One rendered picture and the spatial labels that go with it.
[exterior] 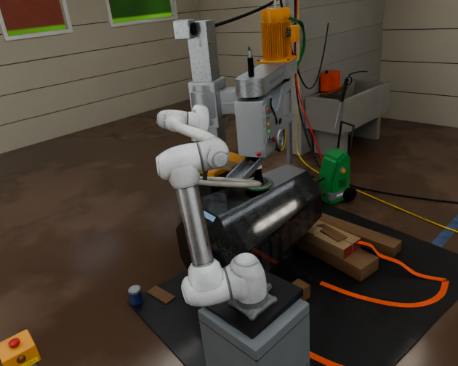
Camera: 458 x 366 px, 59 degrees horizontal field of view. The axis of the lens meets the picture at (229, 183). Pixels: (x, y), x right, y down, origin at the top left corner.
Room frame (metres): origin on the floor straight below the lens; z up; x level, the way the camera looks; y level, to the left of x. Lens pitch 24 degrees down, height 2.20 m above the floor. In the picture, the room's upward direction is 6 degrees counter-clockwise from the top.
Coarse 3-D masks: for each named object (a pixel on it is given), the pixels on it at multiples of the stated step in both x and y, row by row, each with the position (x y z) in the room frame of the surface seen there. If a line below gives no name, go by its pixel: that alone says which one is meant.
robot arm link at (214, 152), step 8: (200, 144) 1.66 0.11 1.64; (208, 144) 1.66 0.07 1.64; (216, 144) 1.65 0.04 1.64; (224, 144) 1.68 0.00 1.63; (200, 152) 1.62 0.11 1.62; (208, 152) 1.62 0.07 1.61; (216, 152) 1.60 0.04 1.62; (224, 152) 1.61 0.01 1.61; (208, 160) 1.60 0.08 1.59; (216, 160) 1.59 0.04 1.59; (224, 160) 1.60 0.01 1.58; (208, 168) 1.62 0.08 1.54; (216, 168) 1.61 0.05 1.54
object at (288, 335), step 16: (304, 304) 1.55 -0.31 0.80; (208, 320) 1.52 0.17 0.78; (224, 320) 1.49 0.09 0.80; (288, 320) 1.45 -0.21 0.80; (304, 320) 1.52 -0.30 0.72; (208, 336) 1.54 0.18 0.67; (224, 336) 1.44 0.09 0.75; (240, 336) 1.38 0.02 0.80; (256, 336) 1.37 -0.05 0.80; (272, 336) 1.37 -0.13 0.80; (288, 336) 1.44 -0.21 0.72; (304, 336) 1.52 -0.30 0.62; (208, 352) 1.55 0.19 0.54; (224, 352) 1.45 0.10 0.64; (240, 352) 1.37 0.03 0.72; (256, 352) 1.29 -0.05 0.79; (272, 352) 1.36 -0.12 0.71; (288, 352) 1.43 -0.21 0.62; (304, 352) 1.52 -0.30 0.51
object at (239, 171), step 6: (240, 162) 2.72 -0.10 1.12; (246, 162) 2.81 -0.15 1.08; (258, 162) 2.72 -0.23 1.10; (234, 168) 2.60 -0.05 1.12; (240, 168) 2.69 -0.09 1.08; (246, 168) 2.69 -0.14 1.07; (252, 168) 2.60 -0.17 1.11; (228, 174) 2.50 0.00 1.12; (234, 174) 2.58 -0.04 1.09; (240, 174) 2.59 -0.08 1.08; (246, 174) 2.50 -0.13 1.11
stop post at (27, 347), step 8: (16, 336) 1.22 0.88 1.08; (24, 336) 1.22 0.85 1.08; (0, 344) 1.19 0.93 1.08; (8, 344) 1.18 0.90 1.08; (24, 344) 1.17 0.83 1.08; (32, 344) 1.17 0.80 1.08; (0, 352) 1.15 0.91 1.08; (8, 352) 1.14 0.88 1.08; (16, 352) 1.14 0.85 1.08; (24, 352) 1.14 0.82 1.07; (32, 352) 1.15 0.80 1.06; (8, 360) 1.11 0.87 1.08; (16, 360) 1.12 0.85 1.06; (32, 360) 1.15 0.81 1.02
